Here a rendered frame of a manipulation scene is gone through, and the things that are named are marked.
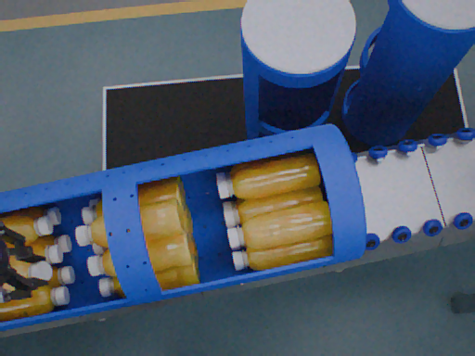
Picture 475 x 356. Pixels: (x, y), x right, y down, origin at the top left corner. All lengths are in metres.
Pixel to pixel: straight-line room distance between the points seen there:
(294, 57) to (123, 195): 0.54
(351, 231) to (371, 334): 1.24
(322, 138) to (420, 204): 0.39
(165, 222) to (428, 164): 0.67
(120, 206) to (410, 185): 0.70
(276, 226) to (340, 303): 1.19
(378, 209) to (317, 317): 0.96
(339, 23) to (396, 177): 0.40
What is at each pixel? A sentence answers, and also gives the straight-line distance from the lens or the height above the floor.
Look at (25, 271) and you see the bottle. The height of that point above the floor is 1.20.
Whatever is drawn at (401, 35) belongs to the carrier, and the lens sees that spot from 1.48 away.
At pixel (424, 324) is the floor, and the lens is 2.26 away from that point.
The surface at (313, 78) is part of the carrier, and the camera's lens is 1.29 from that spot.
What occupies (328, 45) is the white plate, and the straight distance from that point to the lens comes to 1.30.
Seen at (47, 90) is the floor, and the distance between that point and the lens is 2.57.
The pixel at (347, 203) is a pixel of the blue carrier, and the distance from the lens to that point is 0.97.
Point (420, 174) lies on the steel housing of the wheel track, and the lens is 1.34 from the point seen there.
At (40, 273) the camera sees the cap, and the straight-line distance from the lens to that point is 1.04.
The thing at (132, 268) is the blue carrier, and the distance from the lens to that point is 0.98.
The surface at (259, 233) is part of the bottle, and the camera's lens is 1.03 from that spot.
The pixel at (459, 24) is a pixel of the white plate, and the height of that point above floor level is 1.04.
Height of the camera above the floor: 2.16
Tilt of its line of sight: 75 degrees down
